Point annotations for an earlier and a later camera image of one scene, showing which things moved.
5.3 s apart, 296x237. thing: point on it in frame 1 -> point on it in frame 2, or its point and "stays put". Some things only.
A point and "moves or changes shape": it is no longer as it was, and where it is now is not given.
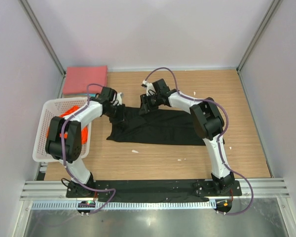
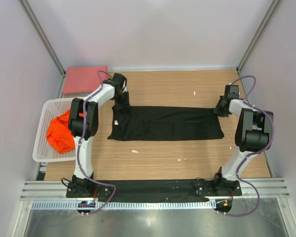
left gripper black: x=121 y=116 -> x=126 y=103
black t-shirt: x=166 y=127 moves or changes shape
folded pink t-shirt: x=85 y=79 stays put
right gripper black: x=145 y=109 -> x=218 y=111
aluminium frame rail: x=46 y=190 stays put
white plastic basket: x=55 y=108 stays put
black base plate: x=154 y=189 stays put
